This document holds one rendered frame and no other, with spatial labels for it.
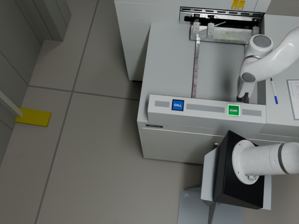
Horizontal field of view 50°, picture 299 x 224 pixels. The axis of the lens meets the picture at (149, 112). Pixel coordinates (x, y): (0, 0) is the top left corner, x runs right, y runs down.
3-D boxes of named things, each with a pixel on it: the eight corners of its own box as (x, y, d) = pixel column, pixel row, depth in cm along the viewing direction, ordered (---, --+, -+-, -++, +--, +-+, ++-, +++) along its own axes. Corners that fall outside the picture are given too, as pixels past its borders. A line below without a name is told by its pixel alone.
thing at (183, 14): (179, 21, 184) (180, 10, 175) (256, 27, 181) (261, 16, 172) (179, 23, 184) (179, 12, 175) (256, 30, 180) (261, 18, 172)
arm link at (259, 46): (260, 80, 116) (265, 63, 121) (271, 54, 105) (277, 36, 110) (237, 73, 118) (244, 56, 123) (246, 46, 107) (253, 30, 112)
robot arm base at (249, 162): (258, 188, 139) (299, 188, 125) (230, 179, 129) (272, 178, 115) (259, 146, 146) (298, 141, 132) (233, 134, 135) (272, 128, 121)
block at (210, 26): (207, 26, 178) (208, 22, 176) (213, 26, 178) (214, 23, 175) (206, 38, 175) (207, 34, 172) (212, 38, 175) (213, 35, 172)
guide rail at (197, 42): (196, 30, 185) (197, 26, 182) (200, 30, 185) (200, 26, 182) (190, 108, 166) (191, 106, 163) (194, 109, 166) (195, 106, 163)
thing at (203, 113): (150, 105, 167) (149, 94, 154) (257, 116, 163) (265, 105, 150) (147, 122, 163) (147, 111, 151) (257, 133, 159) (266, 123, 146)
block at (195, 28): (192, 25, 179) (193, 21, 176) (199, 25, 179) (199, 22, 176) (191, 36, 176) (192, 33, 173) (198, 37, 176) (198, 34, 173)
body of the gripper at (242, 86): (240, 60, 125) (234, 79, 134) (241, 80, 119) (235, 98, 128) (260, 62, 124) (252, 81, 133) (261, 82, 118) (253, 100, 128)
